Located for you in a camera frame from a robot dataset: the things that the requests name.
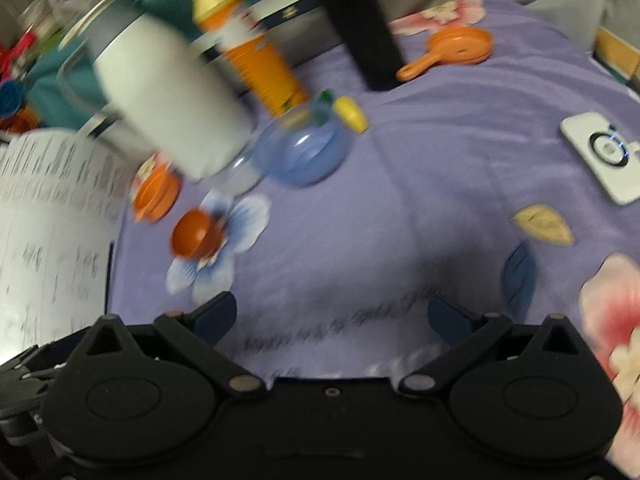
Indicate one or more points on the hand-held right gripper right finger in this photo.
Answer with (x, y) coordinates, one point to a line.
(450, 319)

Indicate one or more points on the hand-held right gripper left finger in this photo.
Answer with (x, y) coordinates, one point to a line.
(215, 316)

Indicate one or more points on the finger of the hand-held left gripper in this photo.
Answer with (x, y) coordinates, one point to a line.
(35, 370)

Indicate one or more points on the red-brown bowl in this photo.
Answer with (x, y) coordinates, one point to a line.
(192, 234)

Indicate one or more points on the clear plastic bowl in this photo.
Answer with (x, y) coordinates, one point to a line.
(240, 177)

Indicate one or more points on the blue transparent bowl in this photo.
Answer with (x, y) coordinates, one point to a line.
(300, 155)

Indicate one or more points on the orange plastic cup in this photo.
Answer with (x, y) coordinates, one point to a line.
(155, 195)

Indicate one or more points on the white printed instruction sheet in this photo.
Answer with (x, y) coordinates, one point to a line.
(50, 235)

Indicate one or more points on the purple floral blanket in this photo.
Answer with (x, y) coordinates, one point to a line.
(400, 185)

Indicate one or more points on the white power bank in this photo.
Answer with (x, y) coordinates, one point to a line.
(600, 155)

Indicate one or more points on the large white jug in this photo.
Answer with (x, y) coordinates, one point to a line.
(170, 95)

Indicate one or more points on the yellow toy banana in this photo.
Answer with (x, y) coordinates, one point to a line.
(350, 114)

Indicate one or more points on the small green toy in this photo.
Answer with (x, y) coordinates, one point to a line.
(325, 95)

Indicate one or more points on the orange plastic toy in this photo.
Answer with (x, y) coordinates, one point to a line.
(20, 122)

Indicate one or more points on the orange juice bottle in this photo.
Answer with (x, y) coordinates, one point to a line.
(255, 60)

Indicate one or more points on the orange toy pan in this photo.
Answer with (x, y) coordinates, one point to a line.
(460, 45)

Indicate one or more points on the blue plastic toy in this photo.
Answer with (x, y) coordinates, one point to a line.
(10, 96)

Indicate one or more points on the black thermos flask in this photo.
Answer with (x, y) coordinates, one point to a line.
(360, 25)

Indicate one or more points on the wooden board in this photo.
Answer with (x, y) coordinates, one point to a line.
(617, 55)

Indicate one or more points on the red plastic toy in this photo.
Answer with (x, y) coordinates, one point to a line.
(15, 52)

